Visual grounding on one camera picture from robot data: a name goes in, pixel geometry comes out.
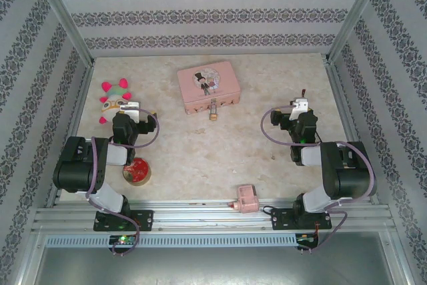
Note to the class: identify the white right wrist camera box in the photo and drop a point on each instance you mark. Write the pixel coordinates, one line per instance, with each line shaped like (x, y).
(299, 108)

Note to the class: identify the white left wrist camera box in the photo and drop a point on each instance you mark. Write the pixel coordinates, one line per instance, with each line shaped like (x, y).
(130, 110)

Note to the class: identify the grey metal sheet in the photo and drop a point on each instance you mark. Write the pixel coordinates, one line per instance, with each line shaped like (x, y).
(213, 266)

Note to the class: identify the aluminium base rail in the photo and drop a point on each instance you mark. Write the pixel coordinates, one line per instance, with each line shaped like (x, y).
(207, 218)

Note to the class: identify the pink tin box with couple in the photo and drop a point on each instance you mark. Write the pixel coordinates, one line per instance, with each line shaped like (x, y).
(208, 88)

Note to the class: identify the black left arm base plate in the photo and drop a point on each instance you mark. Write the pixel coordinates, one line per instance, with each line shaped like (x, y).
(143, 220)

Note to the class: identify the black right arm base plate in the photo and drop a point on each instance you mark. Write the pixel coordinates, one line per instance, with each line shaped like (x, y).
(283, 220)

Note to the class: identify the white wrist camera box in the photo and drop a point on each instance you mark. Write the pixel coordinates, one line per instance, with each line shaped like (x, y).
(130, 110)
(299, 108)

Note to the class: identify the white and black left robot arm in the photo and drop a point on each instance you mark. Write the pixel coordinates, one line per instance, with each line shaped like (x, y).
(71, 171)

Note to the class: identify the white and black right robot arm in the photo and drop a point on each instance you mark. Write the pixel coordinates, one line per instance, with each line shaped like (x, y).
(350, 181)

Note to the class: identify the pink toy camera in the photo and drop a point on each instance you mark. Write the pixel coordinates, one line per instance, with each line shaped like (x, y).
(247, 200)

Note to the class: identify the aluminium side rail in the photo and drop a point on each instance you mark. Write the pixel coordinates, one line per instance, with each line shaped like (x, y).
(78, 111)
(343, 104)

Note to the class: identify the red round tin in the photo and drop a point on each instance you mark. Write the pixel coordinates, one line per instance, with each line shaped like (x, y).
(138, 171)

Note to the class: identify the aluminium frame post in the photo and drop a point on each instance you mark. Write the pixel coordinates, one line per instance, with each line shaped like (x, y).
(56, 4)
(357, 11)

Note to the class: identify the plush toy with pink limbs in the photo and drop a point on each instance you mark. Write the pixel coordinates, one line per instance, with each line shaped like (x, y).
(111, 104)

